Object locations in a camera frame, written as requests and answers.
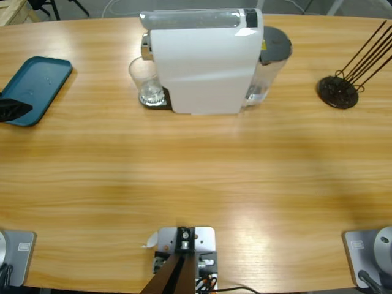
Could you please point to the metal drip tray grate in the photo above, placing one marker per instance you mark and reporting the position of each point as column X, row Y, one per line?
column 153, row 101

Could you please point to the black capsule holder with rods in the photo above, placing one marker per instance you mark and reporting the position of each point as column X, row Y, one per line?
column 329, row 88

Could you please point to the clear glass cup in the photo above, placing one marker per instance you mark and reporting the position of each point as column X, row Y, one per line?
column 144, row 76

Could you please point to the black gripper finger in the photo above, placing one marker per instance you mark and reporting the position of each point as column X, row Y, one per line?
column 13, row 110

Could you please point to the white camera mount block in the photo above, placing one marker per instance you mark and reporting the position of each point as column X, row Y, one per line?
column 205, row 237

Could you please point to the white peeling sticker tab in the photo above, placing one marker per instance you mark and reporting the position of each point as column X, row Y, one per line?
column 151, row 240

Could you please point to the dark camera post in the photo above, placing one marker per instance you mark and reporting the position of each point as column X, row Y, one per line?
column 174, row 275

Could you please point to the white capsule coffee machine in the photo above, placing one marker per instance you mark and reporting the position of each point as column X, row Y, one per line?
column 202, row 67

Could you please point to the clear water tank grey lid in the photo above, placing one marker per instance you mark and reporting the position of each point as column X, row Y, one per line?
column 275, row 43

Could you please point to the teal plastic tray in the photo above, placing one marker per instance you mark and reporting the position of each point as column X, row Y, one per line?
column 39, row 79

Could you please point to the arm grey base plate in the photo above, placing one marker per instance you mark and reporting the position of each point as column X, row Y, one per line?
column 21, row 260
column 358, row 257

